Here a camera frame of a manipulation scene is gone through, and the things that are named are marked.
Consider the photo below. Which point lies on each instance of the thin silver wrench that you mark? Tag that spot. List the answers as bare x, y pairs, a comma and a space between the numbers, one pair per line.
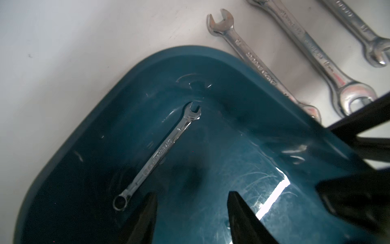
121, 201

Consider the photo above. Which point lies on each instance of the small silver wrench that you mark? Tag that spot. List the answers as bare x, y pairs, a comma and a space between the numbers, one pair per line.
376, 49

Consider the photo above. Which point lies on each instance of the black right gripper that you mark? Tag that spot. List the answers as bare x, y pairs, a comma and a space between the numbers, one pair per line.
362, 199

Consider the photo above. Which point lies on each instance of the teal plastic storage box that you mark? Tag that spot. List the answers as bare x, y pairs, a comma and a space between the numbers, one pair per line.
249, 139

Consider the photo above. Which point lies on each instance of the medium silver wrench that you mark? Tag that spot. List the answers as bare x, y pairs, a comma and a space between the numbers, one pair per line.
225, 29

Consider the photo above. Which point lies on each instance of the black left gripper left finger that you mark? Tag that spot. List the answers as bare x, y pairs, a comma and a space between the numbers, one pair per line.
139, 228

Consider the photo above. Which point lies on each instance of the large silver wrench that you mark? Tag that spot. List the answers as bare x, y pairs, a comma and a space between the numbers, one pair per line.
344, 90

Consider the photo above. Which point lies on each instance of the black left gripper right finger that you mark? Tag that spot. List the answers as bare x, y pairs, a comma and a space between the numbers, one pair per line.
245, 227

